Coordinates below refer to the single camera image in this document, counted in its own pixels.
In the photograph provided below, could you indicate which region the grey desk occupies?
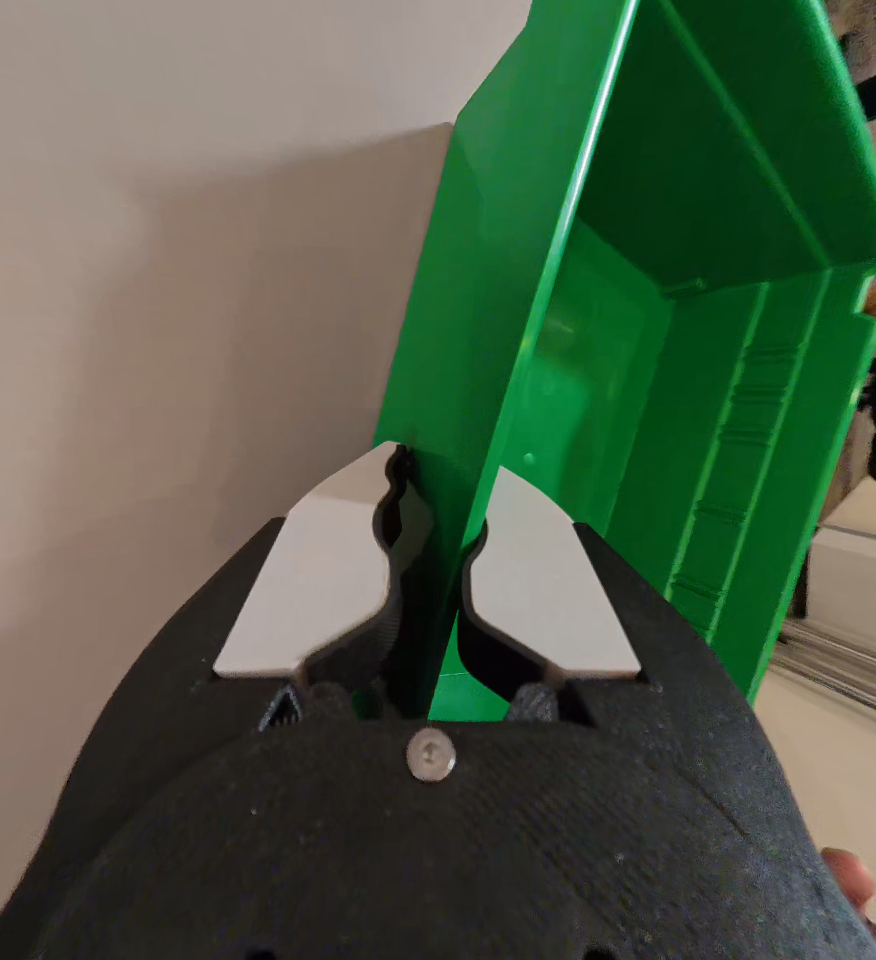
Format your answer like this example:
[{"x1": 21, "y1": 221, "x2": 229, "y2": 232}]
[{"x1": 0, "y1": 0, "x2": 536, "y2": 960}]

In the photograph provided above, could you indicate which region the person's left hand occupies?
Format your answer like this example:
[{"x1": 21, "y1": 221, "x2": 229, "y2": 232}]
[{"x1": 820, "y1": 846, "x2": 876, "y2": 960}]

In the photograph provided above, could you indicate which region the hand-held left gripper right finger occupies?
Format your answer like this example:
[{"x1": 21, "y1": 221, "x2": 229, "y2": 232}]
[{"x1": 456, "y1": 465, "x2": 643, "y2": 706}]

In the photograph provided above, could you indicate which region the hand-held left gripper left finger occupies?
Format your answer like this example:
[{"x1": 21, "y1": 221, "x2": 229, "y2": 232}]
[{"x1": 213, "y1": 441, "x2": 436, "y2": 696}]

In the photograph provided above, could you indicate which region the green plastic bin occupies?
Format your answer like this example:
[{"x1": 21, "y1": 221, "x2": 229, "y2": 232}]
[{"x1": 351, "y1": 0, "x2": 876, "y2": 725}]

